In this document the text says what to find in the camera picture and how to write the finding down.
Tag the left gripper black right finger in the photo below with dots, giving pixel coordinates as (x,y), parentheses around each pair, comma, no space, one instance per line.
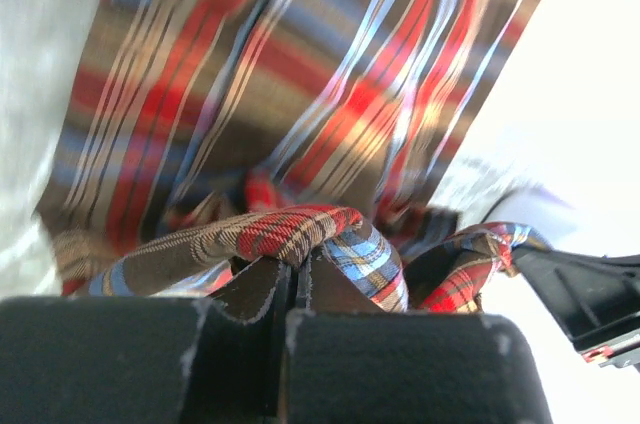
(347,361)

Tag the red plaid long sleeve shirt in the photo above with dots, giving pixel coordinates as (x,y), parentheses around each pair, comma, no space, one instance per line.
(203,135)

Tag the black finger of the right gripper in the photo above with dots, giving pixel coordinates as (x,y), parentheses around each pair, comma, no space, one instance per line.
(594,300)

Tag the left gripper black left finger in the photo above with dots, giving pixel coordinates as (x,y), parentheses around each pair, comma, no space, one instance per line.
(147,360)

